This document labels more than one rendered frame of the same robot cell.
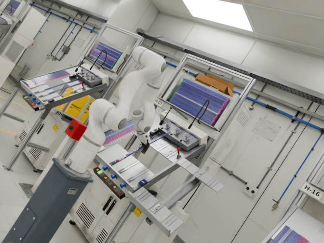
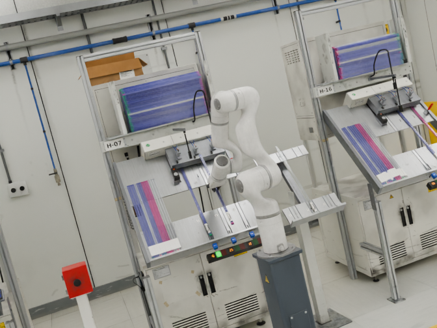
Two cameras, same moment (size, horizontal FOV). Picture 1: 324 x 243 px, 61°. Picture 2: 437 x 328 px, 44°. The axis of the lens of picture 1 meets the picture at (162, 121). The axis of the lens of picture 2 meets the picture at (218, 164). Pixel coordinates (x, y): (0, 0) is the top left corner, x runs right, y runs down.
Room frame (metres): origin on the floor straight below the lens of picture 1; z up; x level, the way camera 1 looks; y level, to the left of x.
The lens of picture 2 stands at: (0.19, 2.39, 1.51)
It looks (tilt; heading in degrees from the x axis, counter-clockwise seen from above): 8 degrees down; 307
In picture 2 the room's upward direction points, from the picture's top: 14 degrees counter-clockwise
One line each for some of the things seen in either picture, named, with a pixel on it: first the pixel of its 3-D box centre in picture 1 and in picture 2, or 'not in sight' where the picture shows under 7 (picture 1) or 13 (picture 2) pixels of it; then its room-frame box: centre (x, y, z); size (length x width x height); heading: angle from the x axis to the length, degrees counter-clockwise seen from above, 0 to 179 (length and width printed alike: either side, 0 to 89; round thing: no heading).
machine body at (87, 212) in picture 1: (128, 216); (197, 282); (2.54, -0.21, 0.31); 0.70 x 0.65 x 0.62; 52
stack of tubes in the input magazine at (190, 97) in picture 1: (199, 102); (164, 101); (2.41, -0.19, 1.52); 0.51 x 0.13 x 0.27; 52
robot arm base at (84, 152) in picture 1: (82, 155); (272, 233); (1.56, 0.27, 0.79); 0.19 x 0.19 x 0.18
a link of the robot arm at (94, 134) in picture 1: (99, 120); (257, 192); (1.57, 0.30, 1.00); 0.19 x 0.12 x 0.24; 66
